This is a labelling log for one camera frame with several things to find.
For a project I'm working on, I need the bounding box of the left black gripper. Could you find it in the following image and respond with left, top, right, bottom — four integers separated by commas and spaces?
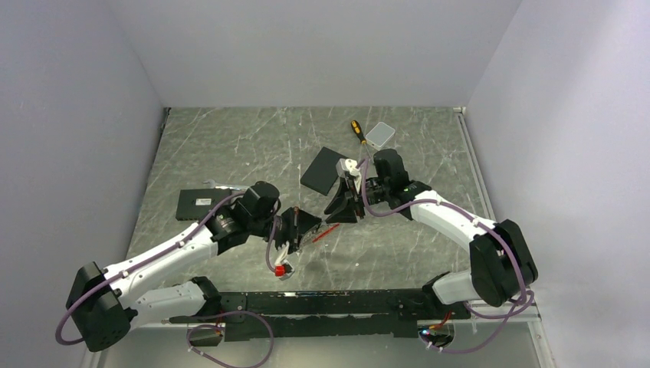
250, 206, 321, 255

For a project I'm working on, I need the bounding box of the purple cable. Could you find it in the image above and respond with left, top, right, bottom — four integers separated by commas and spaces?
357, 157, 535, 355
54, 192, 285, 368

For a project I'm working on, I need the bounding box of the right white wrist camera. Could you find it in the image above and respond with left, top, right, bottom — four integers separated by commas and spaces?
336, 159, 363, 193

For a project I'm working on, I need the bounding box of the aluminium frame rail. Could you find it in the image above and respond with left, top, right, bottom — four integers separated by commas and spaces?
123, 289, 527, 329

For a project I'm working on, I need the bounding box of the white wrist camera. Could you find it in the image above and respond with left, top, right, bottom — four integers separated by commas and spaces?
336, 159, 363, 193
271, 245, 295, 281

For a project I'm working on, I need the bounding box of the black rectangular block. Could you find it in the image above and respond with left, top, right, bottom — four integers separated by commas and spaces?
300, 146, 347, 196

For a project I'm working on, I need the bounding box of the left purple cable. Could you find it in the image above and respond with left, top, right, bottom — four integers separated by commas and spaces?
54, 192, 285, 368

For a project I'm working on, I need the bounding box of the silver open-end wrench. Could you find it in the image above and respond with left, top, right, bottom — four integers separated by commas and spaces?
202, 179, 249, 192

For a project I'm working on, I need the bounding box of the yellow black screwdriver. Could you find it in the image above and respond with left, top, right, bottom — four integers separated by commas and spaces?
350, 120, 373, 163

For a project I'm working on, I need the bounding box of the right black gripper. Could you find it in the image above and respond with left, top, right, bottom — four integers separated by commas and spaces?
324, 178, 390, 225

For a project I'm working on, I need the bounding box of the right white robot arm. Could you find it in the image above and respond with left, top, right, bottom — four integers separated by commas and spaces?
324, 149, 538, 318

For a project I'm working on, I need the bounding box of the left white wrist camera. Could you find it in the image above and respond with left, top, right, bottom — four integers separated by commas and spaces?
271, 245, 295, 281

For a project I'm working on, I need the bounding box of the small white square box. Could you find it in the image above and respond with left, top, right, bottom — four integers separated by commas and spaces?
366, 121, 396, 150

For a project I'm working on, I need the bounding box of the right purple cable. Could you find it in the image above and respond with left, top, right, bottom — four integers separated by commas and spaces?
357, 157, 535, 355

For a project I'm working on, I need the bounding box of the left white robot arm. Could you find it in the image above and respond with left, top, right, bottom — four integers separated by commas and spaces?
55, 181, 322, 352

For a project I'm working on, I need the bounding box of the black network switch box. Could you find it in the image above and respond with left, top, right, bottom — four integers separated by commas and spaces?
175, 189, 241, 222

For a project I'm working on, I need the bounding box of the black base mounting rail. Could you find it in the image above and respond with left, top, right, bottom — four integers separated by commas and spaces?
169, 288, 470, 342

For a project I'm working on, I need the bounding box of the red and white keychain tag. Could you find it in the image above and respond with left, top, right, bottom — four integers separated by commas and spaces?
298, 222, 340, 251

